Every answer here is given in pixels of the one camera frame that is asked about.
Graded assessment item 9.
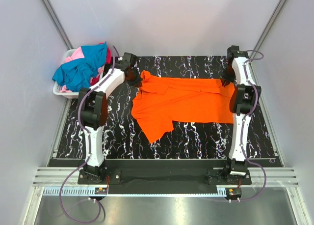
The black marble pattern mat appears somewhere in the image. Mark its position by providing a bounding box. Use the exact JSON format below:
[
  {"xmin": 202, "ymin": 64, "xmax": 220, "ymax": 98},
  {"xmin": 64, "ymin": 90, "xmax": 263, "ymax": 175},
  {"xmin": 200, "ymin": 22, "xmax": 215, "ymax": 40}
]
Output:
[{"xmin": 55, "ymin": 56, "xmax": 276, "ymax": 163}]

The aluminium front rail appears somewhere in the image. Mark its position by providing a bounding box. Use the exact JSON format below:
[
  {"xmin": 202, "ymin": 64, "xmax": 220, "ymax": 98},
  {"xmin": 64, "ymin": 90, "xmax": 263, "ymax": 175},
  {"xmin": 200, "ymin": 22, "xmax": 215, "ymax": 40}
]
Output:
[{"xmin": 33, "ymin": 168, "xmax": 299, "ymax": 187}]

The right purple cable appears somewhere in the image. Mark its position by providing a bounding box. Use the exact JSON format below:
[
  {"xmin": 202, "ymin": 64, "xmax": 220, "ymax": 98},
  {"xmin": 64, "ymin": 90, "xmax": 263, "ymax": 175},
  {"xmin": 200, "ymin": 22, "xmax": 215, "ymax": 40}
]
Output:
[{"xmin": 228, "ymin": 50, "xmax": 268, "ymax": 201}]

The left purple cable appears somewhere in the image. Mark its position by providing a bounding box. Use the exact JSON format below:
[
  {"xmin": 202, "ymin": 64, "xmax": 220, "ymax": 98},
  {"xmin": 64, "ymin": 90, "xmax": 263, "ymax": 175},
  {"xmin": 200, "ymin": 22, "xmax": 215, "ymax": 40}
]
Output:
[{"xmin": 59, "ymin": 45, "xmax": 123, "ymax": 222}]

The white slotted cable duct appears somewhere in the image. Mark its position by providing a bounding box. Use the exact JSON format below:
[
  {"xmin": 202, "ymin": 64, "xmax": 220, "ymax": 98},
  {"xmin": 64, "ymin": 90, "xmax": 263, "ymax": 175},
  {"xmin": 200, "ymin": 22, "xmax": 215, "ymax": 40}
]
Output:
[{"xmin": 43, "ymin": 185, "xmax": 230, "ymax": 198}]

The blue t shirt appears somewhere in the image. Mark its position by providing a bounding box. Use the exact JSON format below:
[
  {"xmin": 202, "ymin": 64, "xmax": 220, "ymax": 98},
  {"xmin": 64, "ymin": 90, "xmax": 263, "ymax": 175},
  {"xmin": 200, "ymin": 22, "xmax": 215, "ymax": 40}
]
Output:
[{"xmin": 52, "ymin": 43, "xmax": 108, "ymax": 92}]

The orange t shirt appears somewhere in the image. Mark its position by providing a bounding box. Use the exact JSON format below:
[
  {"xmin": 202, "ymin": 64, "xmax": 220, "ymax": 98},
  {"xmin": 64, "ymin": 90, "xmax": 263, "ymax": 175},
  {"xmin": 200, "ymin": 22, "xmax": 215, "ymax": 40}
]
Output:
[{"xmin": 131, "ymin": 70, "xmax": 235, "ymax": 143}]

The purple cable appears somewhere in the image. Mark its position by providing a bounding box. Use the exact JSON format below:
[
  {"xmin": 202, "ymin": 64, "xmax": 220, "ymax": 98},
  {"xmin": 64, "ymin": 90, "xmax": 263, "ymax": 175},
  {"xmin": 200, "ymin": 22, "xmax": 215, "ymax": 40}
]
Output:
[
  {"xmin": 228, "ymin": 50, "xmax": 268, "ymax": 201},
  {"xmin": 59, "ymin": 45, "xmax": 123, "ymax": 222}
]

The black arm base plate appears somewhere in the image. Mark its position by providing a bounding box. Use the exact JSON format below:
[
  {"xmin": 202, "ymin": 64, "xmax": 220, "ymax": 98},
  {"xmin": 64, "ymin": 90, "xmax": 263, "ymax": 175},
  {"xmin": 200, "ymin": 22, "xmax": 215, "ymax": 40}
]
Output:
[{"xmin": 78, "ymin": 168, "xmax": 252, "ymax": 186}]

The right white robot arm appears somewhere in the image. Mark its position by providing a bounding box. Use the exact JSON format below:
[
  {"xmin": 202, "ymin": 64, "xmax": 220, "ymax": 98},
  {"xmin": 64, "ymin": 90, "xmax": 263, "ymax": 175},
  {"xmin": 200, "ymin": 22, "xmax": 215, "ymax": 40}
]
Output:
[{"xmin": 221, "ymin": 45, "xmax": 261, "ymax": 184}]

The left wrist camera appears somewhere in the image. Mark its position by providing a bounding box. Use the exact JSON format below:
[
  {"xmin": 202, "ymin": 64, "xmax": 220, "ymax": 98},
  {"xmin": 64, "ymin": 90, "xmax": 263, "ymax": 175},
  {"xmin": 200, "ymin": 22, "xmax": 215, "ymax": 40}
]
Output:
[{"xmin": 118, "ymin": 52, "xmax": 137, "ymax": 67}]

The light pink t shirt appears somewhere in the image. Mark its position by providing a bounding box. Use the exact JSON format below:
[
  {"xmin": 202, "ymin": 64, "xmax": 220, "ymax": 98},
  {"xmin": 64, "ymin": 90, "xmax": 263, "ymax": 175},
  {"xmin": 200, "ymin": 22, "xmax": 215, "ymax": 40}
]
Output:
[{"xmin": 55, "ymin": 47, "xmax": 105, "ymax": 94}]

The white plastic laundry basket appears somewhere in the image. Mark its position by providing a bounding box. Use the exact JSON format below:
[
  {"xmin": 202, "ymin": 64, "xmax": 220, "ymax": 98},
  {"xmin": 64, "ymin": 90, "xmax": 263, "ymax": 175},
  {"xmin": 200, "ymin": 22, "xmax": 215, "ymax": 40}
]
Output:
[{"xmin": 52, "ymin": 49, "xmax": 105, "ymax": 99}]

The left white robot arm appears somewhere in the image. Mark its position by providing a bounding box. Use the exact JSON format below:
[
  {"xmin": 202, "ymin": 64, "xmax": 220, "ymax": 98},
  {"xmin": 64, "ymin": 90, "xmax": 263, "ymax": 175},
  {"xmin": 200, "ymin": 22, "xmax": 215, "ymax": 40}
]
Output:
[{"xmin": 78, "ymin": 56, "xmax": 141, "ymax": 184}]

